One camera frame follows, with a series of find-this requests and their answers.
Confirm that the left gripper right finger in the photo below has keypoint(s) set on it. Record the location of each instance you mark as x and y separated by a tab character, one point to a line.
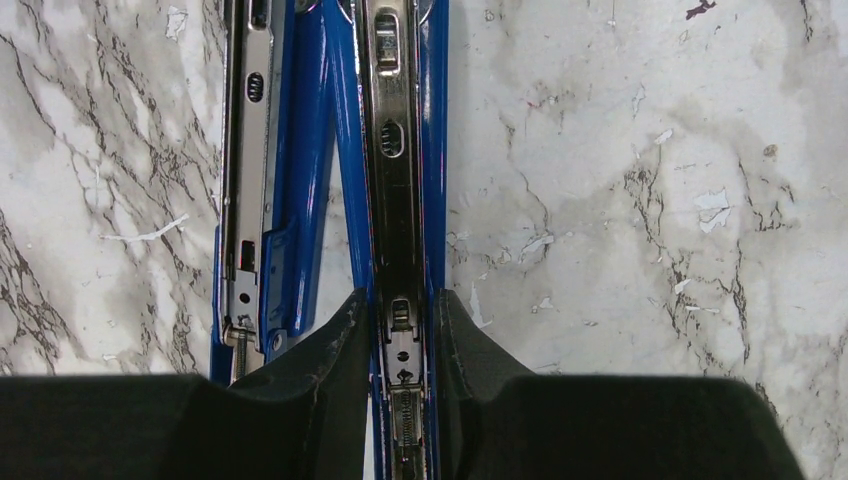
500	420

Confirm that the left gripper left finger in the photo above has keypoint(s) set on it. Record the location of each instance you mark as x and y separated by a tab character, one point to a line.
301	416

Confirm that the blue stapler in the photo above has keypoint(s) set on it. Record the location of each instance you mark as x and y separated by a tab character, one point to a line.
364	82

